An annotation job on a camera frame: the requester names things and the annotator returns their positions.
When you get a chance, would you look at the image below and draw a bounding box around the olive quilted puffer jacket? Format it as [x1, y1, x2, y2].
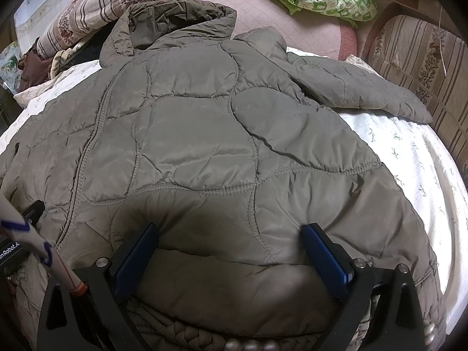
[0, 0, 448, 351]

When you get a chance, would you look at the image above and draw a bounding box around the white leaf-print bed sheet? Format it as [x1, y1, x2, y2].
[0, 46, 468, 325]

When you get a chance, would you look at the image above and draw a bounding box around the brown garment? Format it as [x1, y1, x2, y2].
[18, 39, 52, 92]

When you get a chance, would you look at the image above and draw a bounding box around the cream floral cloth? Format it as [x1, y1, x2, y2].
[49, 41, 86, 79]

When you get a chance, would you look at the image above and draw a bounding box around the striped floral cushion at right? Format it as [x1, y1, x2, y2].
[369, 15, 467, 174]

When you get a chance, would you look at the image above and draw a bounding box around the pink bed blanket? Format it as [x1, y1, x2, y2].
[202, 0, 358, 60]

